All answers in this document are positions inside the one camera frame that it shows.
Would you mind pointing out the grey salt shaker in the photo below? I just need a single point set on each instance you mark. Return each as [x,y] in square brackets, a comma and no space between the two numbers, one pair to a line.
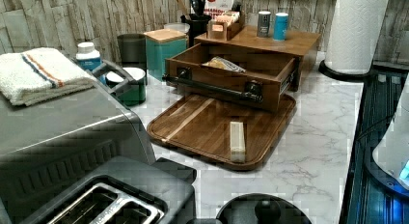
[263,23]

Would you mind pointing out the folded white striped towel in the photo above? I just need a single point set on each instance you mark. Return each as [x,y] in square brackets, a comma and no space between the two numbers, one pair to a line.
[40,74]

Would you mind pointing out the small wooden organizer box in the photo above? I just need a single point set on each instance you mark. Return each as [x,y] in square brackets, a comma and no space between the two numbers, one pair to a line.
[225,26]

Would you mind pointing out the black slot toaster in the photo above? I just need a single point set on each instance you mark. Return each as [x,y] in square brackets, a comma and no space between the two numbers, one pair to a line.
[124,191]

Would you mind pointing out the white and blue bottle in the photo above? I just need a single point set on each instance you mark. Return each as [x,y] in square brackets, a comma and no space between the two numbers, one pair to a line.
[87,57]

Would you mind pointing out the stainless steel toaster oven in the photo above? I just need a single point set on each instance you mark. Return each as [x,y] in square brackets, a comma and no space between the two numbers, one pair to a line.
[47,147]

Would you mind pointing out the white paper towel roll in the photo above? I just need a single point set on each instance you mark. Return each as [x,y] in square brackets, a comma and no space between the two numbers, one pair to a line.
[355,31]

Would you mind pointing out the black round lid with knob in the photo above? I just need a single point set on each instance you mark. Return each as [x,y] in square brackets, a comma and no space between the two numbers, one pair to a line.
[259,208]

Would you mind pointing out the white appliance at right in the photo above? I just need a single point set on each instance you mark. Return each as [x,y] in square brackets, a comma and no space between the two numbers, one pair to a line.
[392,153]

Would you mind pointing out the wooden drawer with black handle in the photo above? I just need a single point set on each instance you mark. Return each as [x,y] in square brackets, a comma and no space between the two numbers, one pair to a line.
[267,75]

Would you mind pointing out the black paper towel holder base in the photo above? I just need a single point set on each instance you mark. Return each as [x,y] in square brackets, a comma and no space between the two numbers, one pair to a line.
[345,77]

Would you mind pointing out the snack packet in drawer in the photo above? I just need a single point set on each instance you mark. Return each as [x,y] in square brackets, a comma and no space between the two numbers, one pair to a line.
[223,64]

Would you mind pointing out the green mug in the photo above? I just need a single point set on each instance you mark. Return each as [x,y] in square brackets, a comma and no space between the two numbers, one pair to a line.
[137,93]

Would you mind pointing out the wooden cutting board tray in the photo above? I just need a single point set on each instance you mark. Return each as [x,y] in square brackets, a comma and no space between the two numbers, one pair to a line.
[200,126]

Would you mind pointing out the clear glass jar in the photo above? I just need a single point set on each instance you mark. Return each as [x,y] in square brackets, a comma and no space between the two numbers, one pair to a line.
[178,26]

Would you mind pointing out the red and white box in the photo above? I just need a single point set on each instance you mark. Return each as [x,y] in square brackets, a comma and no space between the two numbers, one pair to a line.
[210,7]

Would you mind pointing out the black utensil holder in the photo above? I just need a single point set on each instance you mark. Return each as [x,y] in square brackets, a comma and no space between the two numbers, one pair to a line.
[197,25]

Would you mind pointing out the wooden spoon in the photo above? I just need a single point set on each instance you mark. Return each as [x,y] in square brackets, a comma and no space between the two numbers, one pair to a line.
[183,8]

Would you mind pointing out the dark grey cylindrical canister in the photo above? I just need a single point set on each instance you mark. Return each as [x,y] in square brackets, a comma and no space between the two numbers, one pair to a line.
[132,49]

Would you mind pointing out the wooden drawer cabinet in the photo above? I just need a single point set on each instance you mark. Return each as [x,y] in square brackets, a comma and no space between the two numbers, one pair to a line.
[302,45]

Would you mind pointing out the teal canister with wooden lid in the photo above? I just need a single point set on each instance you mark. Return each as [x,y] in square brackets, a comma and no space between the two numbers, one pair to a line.
[161,45]

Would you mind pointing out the pale wooden block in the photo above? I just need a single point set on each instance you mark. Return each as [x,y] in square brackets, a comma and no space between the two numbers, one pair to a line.
[237,142]

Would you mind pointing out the blue pepper shaker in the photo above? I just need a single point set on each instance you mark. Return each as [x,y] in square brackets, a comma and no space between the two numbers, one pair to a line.
[280,26]

